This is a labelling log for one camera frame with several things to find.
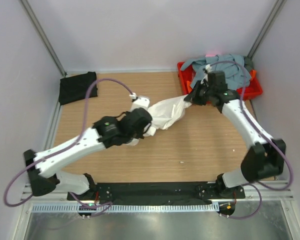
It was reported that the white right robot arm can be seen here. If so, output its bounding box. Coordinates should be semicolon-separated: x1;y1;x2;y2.
184;71;286;198

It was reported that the folded black t-shirt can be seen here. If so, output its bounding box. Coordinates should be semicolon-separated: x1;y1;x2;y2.
58;71;97;106

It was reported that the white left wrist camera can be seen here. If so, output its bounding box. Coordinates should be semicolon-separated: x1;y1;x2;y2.
129;92;150;111

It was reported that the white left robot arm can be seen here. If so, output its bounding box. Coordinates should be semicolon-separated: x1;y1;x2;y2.
23;107;153;200

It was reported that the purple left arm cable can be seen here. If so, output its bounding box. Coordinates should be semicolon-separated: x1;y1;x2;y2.
3;78;138;207

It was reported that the slotted grey cable duct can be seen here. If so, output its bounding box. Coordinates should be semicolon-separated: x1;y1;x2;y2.
31;202;219;214

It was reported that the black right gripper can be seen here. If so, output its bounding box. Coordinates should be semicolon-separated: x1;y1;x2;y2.
184;80;215;106

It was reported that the blue-grey t-shirt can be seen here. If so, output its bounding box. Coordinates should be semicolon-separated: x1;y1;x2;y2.
180;54;251;90

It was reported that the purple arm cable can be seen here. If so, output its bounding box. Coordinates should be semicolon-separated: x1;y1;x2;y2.
3;78;138;207
209;60;295;221

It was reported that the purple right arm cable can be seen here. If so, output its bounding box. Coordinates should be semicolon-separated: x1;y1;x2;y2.
209;60;295;221

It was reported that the red plastic bin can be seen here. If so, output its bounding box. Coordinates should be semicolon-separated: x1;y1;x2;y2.
177;61;263;105

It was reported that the white t-shirt with print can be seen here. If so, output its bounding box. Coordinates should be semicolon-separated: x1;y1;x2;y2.
143;94;192;137

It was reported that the dark grey t-shirt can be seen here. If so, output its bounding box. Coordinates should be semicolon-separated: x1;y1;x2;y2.
243;56;254;73

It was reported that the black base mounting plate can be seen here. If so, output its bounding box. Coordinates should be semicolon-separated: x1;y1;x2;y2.
76;181;246;206

